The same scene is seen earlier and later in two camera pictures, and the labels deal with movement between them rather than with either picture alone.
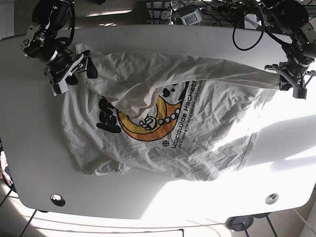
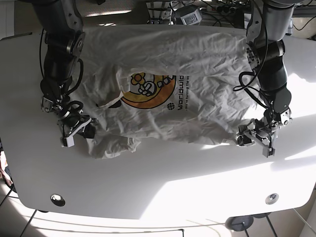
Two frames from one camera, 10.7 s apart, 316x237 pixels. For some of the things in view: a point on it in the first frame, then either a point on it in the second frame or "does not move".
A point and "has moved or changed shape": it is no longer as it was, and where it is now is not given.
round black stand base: (239, 223) does not move
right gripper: (290, 80) → (261, 129)
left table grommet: (58, 200) does not move
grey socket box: (192, 18) does not move
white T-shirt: (184, 118) has moved or changed shape
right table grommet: (271, 198) does not move
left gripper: (62, 65) → (72, 125)
